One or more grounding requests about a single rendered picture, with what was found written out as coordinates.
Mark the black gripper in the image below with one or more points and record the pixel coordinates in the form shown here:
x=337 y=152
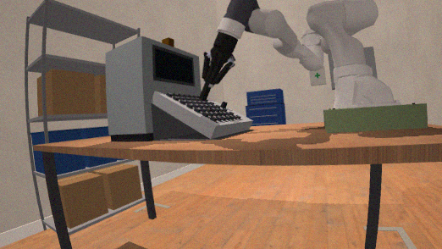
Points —
x=225 y=45

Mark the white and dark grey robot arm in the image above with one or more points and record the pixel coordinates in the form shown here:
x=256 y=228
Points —
x=355 y=85

